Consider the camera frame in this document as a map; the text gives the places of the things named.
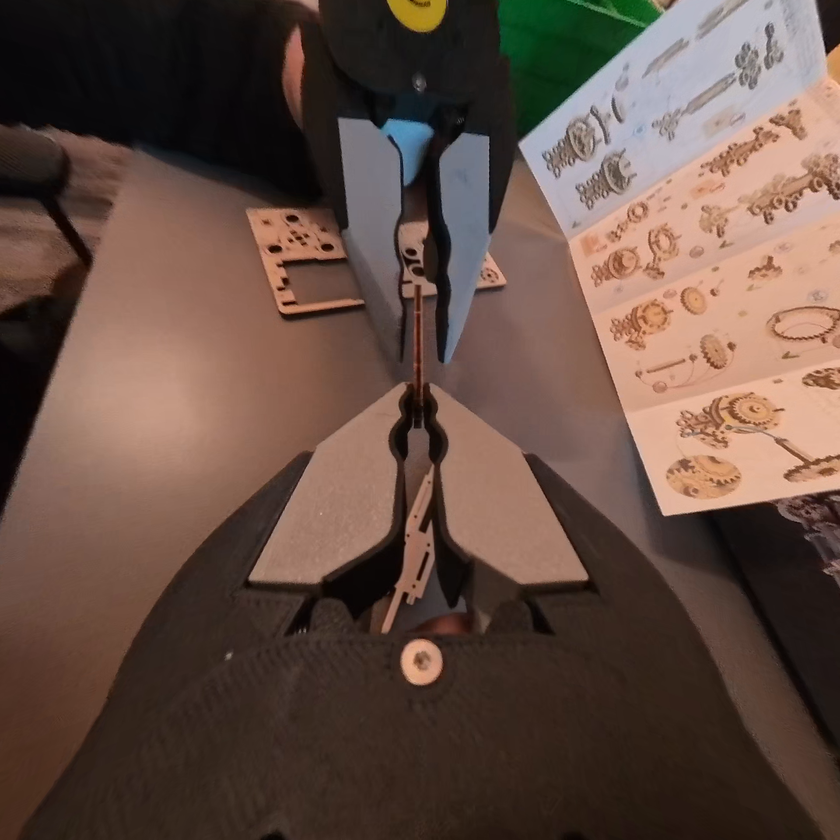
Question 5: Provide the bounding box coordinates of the folded paper instruction sheet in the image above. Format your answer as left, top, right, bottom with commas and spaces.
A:
518, 0, 840, 517

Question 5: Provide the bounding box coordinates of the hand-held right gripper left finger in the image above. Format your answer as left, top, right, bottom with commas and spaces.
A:
248, 382, 421, 618

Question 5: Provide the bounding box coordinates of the pale slotted wooden model part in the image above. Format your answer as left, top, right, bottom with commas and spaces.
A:
379, 465, 438, 634

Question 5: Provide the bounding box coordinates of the green box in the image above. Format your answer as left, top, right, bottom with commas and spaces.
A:
497, 0, 664, 142

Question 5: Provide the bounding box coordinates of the black printed product box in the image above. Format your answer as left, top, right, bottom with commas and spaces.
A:
715, 492, 840, 664

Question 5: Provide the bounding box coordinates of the thin dark-edged wooden model part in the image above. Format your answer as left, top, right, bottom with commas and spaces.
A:
411, 282, 429, 431

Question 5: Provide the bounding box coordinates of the laser-cut wooden parts sheet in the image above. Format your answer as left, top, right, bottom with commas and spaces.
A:
246, 206, 509, 320

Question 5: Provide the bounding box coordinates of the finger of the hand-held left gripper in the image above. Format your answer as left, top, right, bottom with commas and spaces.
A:
423, 131, 494, 365
338, 117, 409, 363

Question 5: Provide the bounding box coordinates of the black chair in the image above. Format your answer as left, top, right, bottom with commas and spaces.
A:
0, 125, 94, 266

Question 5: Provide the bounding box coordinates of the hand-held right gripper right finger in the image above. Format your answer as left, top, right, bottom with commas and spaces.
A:
420, 382, 590, 608

